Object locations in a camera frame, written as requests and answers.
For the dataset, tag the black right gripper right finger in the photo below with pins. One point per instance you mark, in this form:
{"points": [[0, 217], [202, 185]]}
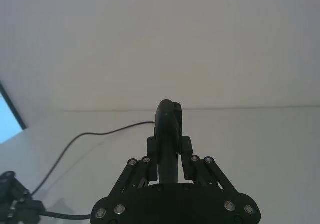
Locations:
{"points": [[200, 170]]}

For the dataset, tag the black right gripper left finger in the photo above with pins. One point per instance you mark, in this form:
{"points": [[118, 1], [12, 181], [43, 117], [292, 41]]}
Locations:
{"points": [[140, 170]]}

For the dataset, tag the black rack with steel bars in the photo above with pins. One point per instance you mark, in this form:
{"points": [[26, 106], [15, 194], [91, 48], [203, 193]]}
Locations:
{"points": [[15, 199]]}

